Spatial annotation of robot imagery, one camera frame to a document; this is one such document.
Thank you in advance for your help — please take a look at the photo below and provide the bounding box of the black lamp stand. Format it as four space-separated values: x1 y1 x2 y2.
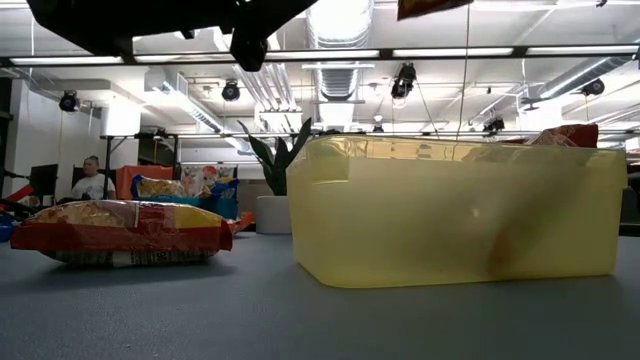
102 135 115 201

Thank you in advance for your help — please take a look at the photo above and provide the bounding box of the yellow translucent plastic bin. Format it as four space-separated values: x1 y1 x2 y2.
286 133 629 290

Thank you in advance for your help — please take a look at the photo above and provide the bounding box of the teal plastic bin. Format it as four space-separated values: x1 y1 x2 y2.
133 194 242 222

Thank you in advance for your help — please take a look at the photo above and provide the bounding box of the green plant in white pot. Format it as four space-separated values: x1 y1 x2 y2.
236 117 314 236

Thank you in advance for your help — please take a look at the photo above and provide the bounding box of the black overhead light bar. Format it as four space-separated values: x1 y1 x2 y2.
0 45 640 67

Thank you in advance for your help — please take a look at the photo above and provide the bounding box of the orange partition panel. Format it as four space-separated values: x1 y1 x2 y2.
115 165 175 201

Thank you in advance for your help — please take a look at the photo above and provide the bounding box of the small blue object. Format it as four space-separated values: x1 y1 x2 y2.
0 213 15 244

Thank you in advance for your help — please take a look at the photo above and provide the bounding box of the black ceiling spotlight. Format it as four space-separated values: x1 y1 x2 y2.
482 115 506 135
221 79 242 103
580 78 606 97
390 62 418 100
58 89 81 114

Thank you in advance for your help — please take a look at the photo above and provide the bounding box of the orange Maruchan chicken ramen pack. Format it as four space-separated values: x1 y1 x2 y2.
225 211 257 236

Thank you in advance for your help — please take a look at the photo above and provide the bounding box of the blue Maruchan ramen pack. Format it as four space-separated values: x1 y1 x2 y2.
179 164 240 200
130 174 187 200

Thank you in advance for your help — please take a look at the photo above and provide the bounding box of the silver ventilation duct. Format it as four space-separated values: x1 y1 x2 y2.
305 0 375 103
537 55 636 101

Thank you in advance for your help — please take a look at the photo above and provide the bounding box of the black background monitor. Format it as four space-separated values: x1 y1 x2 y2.
28 163 59 199

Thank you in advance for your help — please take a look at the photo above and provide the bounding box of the white rectangular lamp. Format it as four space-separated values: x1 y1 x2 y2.
101 106 142 138

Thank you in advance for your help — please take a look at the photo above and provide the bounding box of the grey background cabinet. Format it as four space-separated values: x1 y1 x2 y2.
236 178 274 217

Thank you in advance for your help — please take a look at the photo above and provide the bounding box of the person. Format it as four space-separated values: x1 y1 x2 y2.
69 154 117 201

